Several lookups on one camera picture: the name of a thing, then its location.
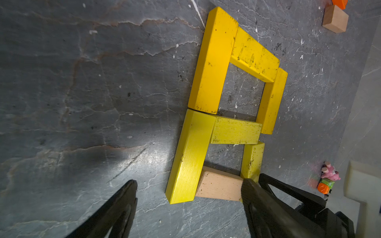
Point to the tan wooden block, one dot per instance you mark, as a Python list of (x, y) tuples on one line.
[(218, 184)]

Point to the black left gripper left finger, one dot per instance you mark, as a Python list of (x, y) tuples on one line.
[(114, 219)]

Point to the lime yellow block short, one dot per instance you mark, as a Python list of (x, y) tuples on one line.
[(270, 102)]

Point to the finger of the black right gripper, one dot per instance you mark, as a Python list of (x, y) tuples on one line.
[(312, 214)]

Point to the lime yellow block long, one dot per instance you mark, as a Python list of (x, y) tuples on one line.
[(235, 131)]

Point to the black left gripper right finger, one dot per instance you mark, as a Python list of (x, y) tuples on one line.
[(268, 218)]

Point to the orange block flat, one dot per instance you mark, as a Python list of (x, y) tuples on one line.
[(340, 3)]

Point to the pink toy figure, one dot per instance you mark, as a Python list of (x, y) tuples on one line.
[(329, 175)]

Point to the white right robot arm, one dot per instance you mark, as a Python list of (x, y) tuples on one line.
[(362, 184)]

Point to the light wooden block front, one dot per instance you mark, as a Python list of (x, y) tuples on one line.
[(335, 19)]

